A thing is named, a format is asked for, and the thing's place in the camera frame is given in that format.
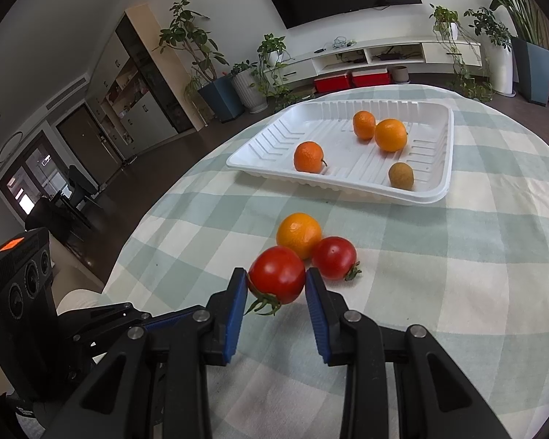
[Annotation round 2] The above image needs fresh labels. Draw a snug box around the white television cabinet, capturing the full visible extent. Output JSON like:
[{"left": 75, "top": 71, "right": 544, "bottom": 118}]
[{"left": 281, "top": 37, "right": 482, "bottom": 90}]

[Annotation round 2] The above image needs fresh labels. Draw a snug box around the red tomato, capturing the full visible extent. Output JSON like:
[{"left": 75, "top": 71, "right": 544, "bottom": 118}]
[
  {"left": 311, "top": 236, "right": 363, "bottom": 282},
  {"left": 244, "top": 245, "right": 307, "bottom": 316}
]

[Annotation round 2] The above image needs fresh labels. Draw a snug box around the large orange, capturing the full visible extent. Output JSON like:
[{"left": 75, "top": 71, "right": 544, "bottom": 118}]
[{"left": 374, "top": 118, "right": 408, "bottom": 153}]

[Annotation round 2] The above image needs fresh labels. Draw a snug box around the small orange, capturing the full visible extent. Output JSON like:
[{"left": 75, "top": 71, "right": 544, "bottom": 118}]
[{"left": 352, "top": 110, "right": 377, "bottom": 141}]

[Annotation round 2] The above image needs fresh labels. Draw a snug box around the tall plant in grey-blue pot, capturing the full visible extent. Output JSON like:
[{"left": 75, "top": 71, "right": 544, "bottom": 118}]
[{"left": 471, "top": 0, "right": 549, "bottom": 105}]

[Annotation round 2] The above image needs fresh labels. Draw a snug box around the checked green white tablecloth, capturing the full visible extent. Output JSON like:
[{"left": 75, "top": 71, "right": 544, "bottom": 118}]
[{"left": 103, "top": 83, "right": 549, "bottom": 439}]

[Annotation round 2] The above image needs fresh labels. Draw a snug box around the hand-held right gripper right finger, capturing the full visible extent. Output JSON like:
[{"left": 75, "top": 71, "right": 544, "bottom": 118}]
[{"left": 304, "top": 266, "right": 513, "bottom": 439}]

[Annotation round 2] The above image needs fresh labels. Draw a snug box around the brown kiwi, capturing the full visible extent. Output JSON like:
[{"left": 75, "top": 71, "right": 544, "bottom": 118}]
[{"left": 388, "top": 162, "right": 415, "bottom": 190}]

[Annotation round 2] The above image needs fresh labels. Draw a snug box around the dark table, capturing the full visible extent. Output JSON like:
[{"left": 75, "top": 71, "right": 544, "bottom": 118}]
[{"left": 25, "top": 196, "right": 92, "bottom": 243}]

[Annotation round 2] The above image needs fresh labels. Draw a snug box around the leafy plant in navy pot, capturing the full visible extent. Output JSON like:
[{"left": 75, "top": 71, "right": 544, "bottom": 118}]
[{"left": 153, "top": 0, "right": 245, "bottom": 123}]

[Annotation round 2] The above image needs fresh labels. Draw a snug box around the bushy plant in tall white pot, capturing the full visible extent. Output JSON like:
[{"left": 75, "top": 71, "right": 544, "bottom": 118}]
[{"left": 464, "top": 7, "right": 517, "bottom": 98}]

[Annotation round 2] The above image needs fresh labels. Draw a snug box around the white plastic tray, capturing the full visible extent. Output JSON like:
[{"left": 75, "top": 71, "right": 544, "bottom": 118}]
[{"left": 225, "top": 99, "right": 455, "bottom": 206}]

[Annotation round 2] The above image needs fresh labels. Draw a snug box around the orange with stem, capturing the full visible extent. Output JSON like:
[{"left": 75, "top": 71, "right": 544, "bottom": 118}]
[{"left": 293, "top": 141, "right": 328, "bottom": 175}]

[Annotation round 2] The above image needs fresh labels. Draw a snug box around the trailing plant in white vase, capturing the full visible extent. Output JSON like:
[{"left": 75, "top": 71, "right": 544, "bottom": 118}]
[
  {"left": 251, "top": 33, "right": 316, "bottom": 113},
  {"left": 429, "top": 4, "right": 492, "bottom": 101}
]

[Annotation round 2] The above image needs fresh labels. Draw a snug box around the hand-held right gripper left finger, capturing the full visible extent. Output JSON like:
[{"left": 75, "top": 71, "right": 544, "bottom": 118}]
[{"left": 41, "top": 267, "right": 249, "bottom": 439}]

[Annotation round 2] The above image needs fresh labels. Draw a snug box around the black chair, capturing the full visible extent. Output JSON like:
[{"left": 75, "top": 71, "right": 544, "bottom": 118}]
[{"left": 66, "top": 165, "right": 104, "bottom": 211}]

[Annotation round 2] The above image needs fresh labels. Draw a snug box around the wooden display cabinet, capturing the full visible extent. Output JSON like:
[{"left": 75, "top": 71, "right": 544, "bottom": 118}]
[{"left": 86, "top": 4, "right": 206, "bottom": 161}]

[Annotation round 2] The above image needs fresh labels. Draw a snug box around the plant in white ribbed pot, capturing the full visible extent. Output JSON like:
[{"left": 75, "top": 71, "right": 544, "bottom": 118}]
[{"left": 230, "top": 60, "right": 270, "bottom": 114}]

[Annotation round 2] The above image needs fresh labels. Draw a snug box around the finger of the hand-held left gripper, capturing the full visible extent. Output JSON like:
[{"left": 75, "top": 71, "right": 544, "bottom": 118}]
[
  {"left": 57, "top": 303, "right": 197, "bottom": 335},
  {"left": 66, "top": 327, "right": 135, "bottom": 376}
]

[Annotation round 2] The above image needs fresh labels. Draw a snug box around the dark framed glass door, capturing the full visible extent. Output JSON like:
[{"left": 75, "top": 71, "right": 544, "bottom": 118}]
[{"left": 0, "top": 130, "right": 78, "bottom": 220}]

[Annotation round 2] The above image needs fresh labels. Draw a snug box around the dark entrance door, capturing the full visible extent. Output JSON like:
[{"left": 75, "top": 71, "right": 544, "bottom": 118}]
[{"left": 56, "top": 103, "right": 122, "bottom": 177}]

